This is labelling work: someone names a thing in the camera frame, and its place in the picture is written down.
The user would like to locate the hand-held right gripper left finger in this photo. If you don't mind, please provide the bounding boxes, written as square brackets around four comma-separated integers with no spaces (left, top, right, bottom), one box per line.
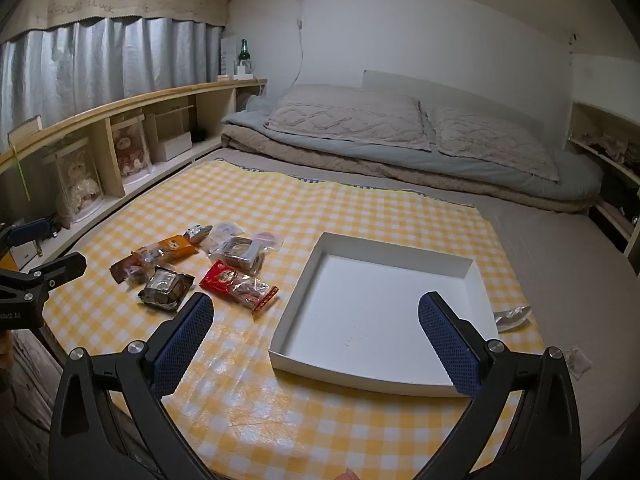
[48,292,216,480]

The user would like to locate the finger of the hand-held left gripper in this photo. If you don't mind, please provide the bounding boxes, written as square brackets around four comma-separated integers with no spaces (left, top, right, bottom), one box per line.
[0,217,57,261]
[0,252,87,293]

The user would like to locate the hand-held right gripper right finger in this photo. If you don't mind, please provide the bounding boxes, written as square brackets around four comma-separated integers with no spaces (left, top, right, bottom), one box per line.
[417,290,583,480]

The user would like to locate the dark brownie snack packet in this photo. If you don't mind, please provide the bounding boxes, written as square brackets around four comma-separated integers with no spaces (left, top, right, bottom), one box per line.
[137,266,197,312]

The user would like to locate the brown patterned snack packet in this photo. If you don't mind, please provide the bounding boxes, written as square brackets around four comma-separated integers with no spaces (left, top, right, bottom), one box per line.
[110,252,151,286]

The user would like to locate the red snack packet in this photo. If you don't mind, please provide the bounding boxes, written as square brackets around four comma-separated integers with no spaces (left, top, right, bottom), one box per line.
[199,259,280,317]

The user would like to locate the white cardboard box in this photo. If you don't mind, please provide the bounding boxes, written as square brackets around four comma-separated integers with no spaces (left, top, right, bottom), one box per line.
[268,231,500,399]

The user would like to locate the orange snack packet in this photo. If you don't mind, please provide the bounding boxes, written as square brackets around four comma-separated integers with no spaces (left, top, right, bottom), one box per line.
[137,234,200,265]

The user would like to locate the clear packet brown cake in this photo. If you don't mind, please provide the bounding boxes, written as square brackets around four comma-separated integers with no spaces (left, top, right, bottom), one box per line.
[216,236,266,276]

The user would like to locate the silver snack packet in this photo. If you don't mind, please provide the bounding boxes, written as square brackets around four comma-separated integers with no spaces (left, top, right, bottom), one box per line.
[182,223,213,246]

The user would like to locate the clear packet pink pastry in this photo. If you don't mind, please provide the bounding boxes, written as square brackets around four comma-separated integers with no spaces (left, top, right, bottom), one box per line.
[252,231,284,253]
[207,221,241,248]

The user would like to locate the crumpled clear wrapper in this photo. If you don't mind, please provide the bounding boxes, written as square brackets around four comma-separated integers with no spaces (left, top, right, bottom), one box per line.
[492,305,533,333]

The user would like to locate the book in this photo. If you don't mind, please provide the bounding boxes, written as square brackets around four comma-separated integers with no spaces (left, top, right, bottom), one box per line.
[7,116,45,143]

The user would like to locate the wooden bedside shelf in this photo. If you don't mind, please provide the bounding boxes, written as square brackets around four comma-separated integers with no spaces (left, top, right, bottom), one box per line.
[0,78,268,241]

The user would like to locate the small clear wrapper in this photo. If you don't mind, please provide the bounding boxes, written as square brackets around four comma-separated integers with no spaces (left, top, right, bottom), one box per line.
[562,346,592,377]

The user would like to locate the white storage box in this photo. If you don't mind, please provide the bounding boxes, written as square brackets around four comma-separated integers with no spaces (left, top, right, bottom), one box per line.
[152,106,195,163]

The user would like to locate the yellow checkered mat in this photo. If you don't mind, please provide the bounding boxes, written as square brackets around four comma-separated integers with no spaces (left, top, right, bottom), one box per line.
[42,157,546,480]

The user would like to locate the grey curtain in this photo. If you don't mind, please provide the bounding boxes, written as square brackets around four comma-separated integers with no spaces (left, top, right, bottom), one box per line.
[0,17,223,136]

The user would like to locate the grey blanket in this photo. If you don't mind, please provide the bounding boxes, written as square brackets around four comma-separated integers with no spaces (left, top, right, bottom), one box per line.
[220,95,604,196]

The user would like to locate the beige quilted pillow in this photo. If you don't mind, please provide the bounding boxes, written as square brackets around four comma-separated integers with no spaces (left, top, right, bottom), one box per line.
[425,105,561,182]
[263,84,433,153]

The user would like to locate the beige folded quilt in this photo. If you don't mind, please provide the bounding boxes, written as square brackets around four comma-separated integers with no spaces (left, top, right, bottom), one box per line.
[220,125,601,216]

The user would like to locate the dark clothes pile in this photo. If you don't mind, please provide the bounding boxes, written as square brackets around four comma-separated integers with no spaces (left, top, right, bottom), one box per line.
[597,170,640,241]

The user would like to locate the light folded clothes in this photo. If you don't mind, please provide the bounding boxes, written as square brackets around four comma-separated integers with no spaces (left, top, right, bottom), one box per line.
[575,130,631,161]

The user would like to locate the white paper bag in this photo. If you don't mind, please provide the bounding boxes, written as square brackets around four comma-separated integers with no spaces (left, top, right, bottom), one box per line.
[220,35,237,77]

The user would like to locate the white wall shelf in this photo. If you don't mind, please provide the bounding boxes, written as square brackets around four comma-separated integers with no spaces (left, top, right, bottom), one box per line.
[565,100,640,261]

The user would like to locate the white wall cable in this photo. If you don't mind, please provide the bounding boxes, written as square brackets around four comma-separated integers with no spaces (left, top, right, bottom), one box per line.
[292,0,307,86]

